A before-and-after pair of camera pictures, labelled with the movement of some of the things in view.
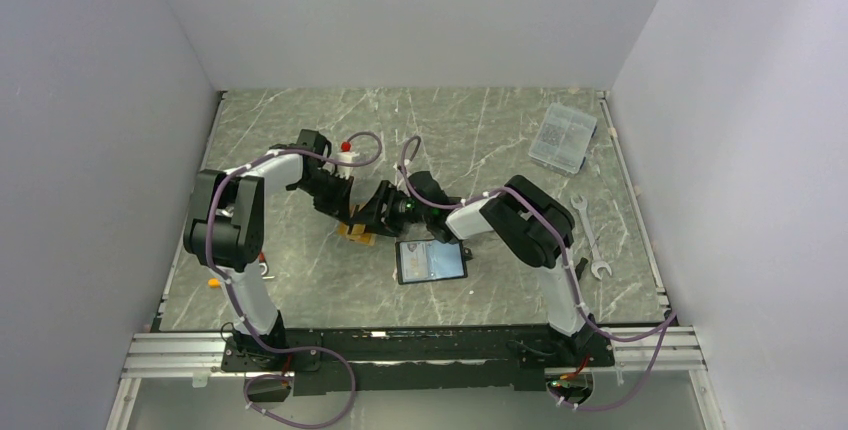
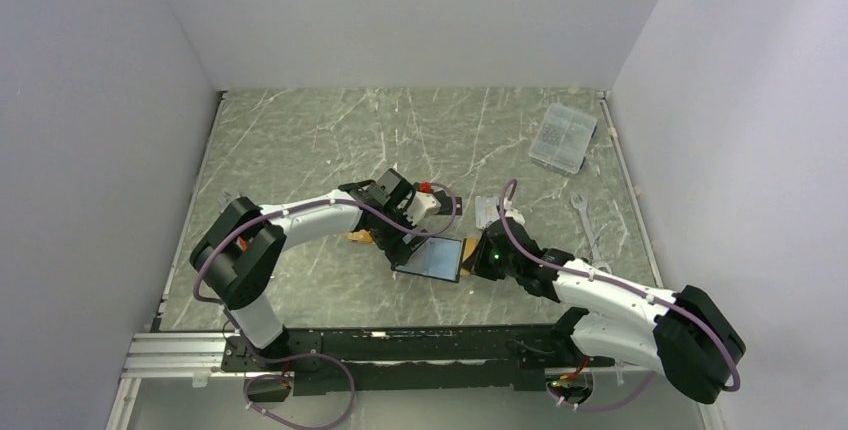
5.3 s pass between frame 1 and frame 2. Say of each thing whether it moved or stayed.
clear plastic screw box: stayed
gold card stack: stayed
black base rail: stayed
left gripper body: moved
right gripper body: moved
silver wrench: stayed
